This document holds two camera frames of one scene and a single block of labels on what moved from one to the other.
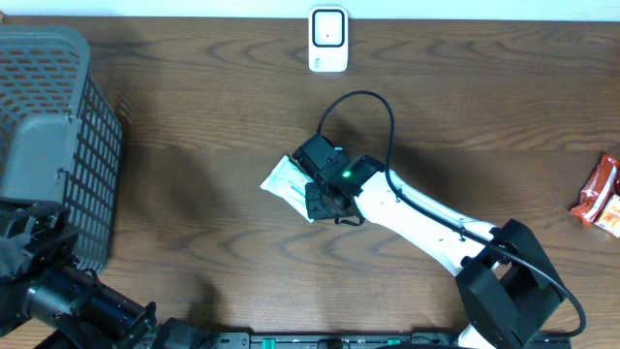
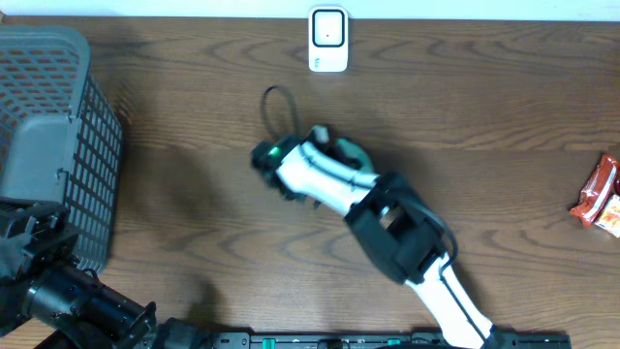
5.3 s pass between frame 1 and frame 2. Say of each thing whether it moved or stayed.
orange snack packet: stayed
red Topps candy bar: stayed
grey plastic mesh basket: stayed
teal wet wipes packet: moved
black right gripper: moved
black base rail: stayed
